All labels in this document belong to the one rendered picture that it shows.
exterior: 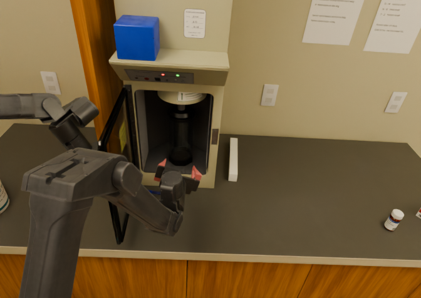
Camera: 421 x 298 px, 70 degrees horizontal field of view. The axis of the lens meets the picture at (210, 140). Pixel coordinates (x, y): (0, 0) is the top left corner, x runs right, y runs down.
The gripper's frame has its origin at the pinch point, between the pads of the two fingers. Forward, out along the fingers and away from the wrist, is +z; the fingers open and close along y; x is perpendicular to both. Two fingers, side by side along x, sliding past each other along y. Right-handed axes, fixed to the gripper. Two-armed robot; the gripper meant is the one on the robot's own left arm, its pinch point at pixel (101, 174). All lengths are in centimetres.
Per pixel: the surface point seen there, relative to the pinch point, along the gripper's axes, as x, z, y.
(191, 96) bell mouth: -24.6, -2.2, -28.9
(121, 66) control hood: -11.1, -23.8, -18.3
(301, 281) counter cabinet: 6, 71, -44
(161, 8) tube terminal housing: -22, -31, -33
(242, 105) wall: -65, 30, -41
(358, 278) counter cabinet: 6, 78, -64
